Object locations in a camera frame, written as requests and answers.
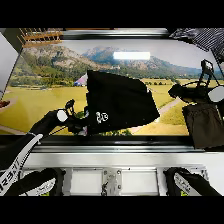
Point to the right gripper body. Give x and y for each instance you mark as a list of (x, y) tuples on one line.
[(178, 91)]

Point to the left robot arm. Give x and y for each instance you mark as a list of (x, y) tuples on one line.
[(18, 151)]

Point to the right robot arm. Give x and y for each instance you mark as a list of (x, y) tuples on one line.
[(217, 94)]

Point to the dark brown garment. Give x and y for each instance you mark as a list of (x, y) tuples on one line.
[(205, 125)]

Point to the grey patterned garment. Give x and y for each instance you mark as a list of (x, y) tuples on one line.
[(182, 34)]

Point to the striped garment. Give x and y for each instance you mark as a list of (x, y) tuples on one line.
[(210, 38)]

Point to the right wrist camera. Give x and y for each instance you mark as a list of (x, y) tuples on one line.
[(208, 66)]

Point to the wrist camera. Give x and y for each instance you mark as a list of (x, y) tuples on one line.
[(208, 66), (70, 104)]

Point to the silver frame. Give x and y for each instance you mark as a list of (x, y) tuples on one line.
[(133, 156)]

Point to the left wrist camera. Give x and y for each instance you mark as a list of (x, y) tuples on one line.
[(70, 104)]

